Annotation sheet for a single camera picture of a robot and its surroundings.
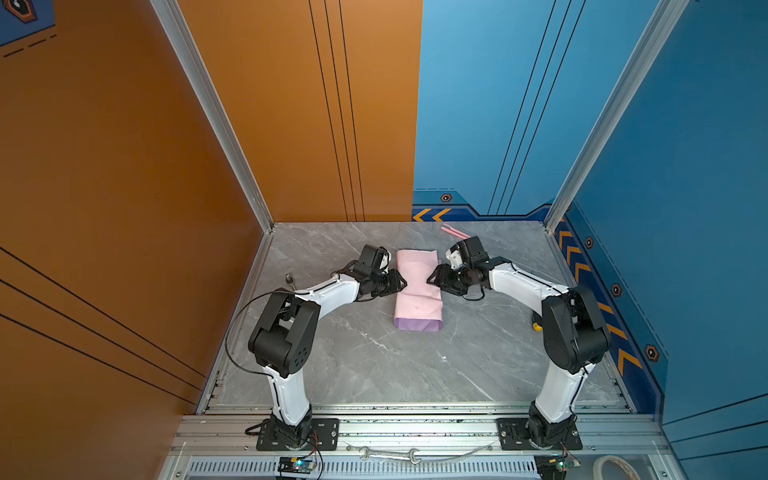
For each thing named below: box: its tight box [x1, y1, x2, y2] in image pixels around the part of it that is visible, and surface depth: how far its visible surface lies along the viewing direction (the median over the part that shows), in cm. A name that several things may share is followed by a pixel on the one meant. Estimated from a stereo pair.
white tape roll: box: [592, 455, 641, 480], surface depth 69 cm
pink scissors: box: [440, 223, 472, 240], surface depth 119 cm
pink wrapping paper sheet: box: [394, 249, 443, 320], surface depth 92 cm
